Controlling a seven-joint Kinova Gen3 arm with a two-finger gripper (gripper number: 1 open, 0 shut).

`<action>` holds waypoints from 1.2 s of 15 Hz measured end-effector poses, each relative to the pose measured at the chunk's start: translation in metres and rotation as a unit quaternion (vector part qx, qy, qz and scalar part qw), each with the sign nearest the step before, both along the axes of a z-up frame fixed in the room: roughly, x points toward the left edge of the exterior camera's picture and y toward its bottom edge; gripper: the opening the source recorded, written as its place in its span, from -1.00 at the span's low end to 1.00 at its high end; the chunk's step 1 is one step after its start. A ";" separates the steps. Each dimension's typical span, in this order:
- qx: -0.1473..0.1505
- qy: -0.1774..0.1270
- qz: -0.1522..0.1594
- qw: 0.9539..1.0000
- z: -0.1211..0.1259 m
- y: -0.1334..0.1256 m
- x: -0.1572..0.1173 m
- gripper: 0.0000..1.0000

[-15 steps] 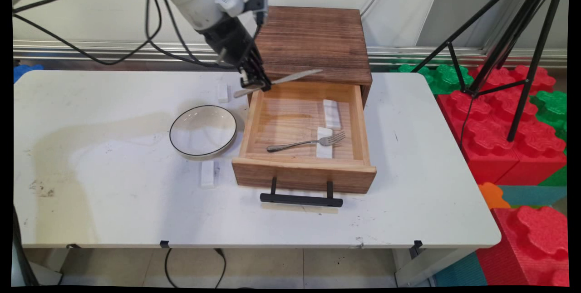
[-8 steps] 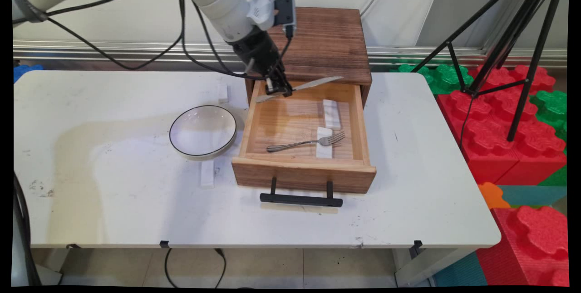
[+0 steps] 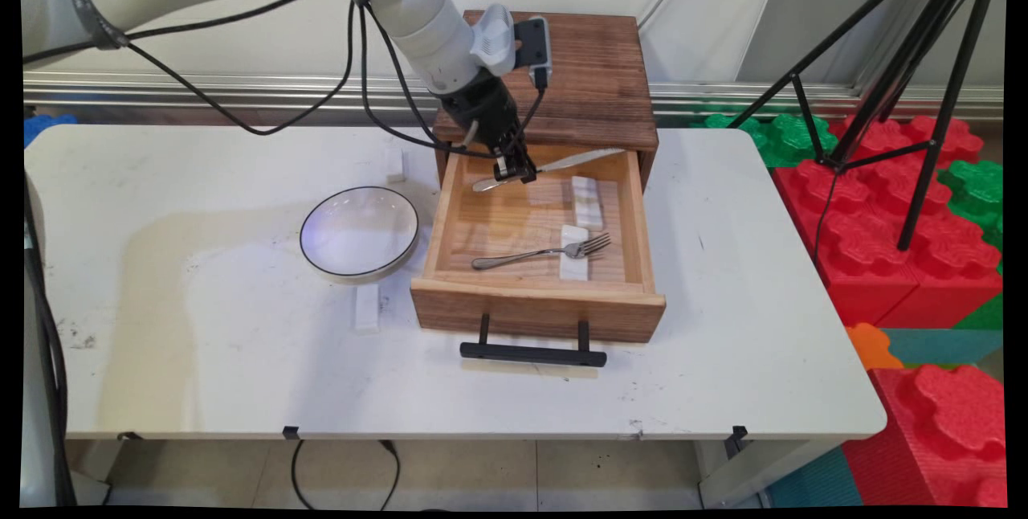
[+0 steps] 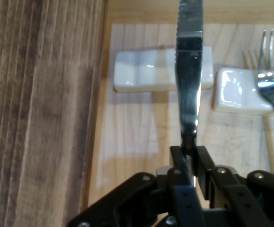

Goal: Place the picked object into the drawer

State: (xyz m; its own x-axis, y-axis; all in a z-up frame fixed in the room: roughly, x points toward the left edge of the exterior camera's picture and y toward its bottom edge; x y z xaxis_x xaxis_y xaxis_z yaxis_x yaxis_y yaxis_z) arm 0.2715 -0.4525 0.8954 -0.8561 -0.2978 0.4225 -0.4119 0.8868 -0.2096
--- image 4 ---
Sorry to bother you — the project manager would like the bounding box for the white ceramic cutlery rest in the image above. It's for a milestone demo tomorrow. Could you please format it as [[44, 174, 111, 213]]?
[[212, 67, 274, 116], [113, 44, 214, 93]]

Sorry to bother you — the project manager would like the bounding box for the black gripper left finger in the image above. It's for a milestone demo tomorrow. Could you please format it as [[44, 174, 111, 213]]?
[[67, 146, 206, 227]]

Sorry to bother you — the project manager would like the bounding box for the silver serrated table knife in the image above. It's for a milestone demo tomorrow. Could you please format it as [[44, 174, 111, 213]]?
[[174, 0, 203, 187]]

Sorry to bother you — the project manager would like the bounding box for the light wooden tray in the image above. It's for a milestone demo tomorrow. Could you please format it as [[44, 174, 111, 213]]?
[[80, 0, 274, 227]]

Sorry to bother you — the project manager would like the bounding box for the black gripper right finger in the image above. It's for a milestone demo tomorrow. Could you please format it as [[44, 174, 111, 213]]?
[[195, 146, 274, 227]]

